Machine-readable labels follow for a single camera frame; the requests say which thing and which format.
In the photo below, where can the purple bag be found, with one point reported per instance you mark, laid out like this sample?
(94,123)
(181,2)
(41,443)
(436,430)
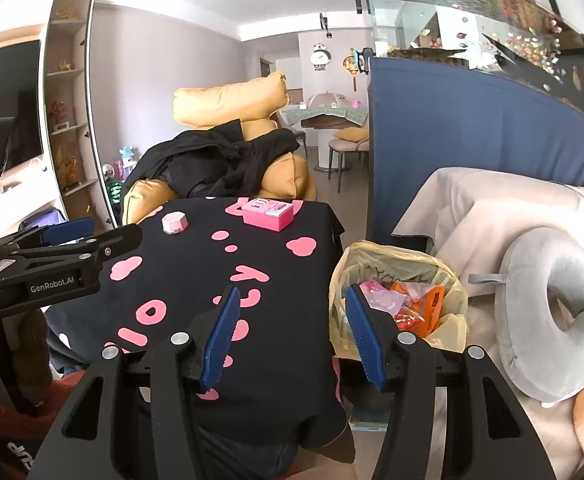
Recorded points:
(46,220)

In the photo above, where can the beige blanket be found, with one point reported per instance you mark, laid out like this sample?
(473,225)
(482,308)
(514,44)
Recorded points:
(472,210)

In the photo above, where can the pink white octagonal box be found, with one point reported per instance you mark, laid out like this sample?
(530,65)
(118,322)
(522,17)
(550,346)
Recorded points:
(174,222)

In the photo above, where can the grey neck pillow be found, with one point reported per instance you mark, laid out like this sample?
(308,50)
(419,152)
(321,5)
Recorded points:
(527,310)

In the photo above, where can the yellow plastic bag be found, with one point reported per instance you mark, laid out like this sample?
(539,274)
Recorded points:
(447,300)

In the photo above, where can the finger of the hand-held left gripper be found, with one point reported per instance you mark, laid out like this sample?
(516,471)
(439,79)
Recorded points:
(119,241)
(66,230)

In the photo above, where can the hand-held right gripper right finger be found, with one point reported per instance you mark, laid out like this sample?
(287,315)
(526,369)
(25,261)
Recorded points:
(367,340)

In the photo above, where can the black television screen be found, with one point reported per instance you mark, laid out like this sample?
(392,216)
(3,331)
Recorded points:
(21,125)

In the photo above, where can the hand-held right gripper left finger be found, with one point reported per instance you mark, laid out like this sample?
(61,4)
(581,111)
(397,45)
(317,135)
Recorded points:
(219,340)

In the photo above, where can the tall display shelf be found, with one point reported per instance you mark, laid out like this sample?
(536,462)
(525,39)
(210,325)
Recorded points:
(66,110)

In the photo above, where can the mesh food cover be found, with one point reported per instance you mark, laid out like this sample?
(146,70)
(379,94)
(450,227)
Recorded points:
(327,102)

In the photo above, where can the black ceiling spotlight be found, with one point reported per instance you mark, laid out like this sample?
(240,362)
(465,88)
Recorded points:
(325,25)

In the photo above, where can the blue cloth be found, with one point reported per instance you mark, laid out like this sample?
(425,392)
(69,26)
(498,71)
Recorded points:
(472,135)

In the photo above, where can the yellow armchair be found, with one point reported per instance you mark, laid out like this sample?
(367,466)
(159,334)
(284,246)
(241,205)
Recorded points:
(226,100)

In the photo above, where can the green glowing ball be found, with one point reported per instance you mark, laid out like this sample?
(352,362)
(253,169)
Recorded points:
(114,191)

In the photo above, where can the person's left hand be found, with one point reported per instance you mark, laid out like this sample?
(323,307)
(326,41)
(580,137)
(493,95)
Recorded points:
(31,355)

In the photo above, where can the black jacket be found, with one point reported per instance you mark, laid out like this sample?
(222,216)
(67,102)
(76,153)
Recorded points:
(211,160)

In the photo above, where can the dining table with tablecloth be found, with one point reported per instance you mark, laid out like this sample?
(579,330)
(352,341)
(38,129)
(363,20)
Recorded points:
(332,120)

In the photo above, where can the black cloth with pink print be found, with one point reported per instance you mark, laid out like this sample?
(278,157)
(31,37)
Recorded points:
(272,285)

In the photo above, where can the glass fish tank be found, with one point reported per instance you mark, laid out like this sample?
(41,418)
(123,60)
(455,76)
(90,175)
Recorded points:
(422,10)

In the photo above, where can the beige dining chair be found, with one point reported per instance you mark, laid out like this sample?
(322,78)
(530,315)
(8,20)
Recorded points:
(347,147)

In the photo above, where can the panda wall decoration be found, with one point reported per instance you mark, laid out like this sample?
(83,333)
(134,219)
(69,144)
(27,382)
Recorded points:
(320,56)

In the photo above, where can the blue pink toy figure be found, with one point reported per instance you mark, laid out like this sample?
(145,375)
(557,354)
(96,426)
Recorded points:
(125,160)

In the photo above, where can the orange white snack wrapper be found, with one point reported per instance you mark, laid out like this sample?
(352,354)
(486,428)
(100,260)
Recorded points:
(424,310)

